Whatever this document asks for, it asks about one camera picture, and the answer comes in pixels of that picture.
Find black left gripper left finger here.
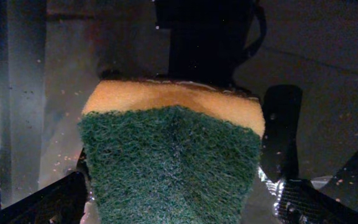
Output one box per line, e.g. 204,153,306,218
0,172,88,224

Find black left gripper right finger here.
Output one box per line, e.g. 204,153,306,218
273,179,358,224

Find green yellow sponge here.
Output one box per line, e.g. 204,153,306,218
79,80,265,223

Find black rectangular tray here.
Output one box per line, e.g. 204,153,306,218
0,0,358,223

